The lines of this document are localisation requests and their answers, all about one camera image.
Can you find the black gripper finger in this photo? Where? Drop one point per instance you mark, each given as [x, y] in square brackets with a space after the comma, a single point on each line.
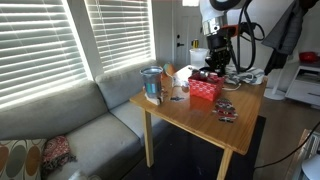
[210, 66]
[221, 70]

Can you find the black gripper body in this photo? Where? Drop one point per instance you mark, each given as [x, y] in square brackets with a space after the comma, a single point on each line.
[218, 48]

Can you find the red patterned basket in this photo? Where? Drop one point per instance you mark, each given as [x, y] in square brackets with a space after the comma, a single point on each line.
[205, 89]

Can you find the translucent plastic container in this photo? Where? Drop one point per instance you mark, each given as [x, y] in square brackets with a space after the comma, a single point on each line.
[198, 58]

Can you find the yellow door item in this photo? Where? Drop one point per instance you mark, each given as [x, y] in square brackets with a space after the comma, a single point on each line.
[195, 43]

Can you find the grey white striped cloth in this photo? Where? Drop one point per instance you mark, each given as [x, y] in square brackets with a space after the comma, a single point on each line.
[248, 76]

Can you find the white door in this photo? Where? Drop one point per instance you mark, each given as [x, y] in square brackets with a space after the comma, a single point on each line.
[186, 26]

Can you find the snack packet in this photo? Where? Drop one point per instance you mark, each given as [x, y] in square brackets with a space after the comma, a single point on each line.
[226, 110]

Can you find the orange octopus plush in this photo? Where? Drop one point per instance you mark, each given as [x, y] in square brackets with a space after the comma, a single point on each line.
[169, 70]

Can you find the wooden table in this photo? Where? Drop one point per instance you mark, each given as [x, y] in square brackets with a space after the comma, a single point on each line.
[200, 116]

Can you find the white coat stand base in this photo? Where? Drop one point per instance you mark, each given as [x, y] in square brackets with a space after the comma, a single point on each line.
[275, 93]

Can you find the dark hanging jacket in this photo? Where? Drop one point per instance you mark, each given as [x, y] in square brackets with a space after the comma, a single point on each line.
[286, 30]

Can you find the white cabinet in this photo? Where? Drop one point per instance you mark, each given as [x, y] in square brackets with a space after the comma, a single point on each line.
[305, 85]

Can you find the red pot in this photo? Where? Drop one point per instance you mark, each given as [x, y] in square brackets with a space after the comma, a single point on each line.
[308, 57]

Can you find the white window blind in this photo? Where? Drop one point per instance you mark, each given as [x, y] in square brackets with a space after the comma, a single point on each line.
[36, 50]
[123, 33]

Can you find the dark blue rug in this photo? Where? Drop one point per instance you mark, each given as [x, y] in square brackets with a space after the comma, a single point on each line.
[246, 160]

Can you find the grey sofa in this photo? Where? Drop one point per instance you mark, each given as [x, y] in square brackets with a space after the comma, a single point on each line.
[83, 126]

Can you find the red patterned cloth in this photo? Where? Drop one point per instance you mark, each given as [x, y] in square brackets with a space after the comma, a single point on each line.
[56, 151]

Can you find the oval patterned pillow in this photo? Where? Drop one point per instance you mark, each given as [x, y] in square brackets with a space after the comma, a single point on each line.
[20, 160]

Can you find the metal robot stand frame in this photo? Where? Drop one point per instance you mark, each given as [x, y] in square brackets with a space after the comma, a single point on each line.
[300, 150]

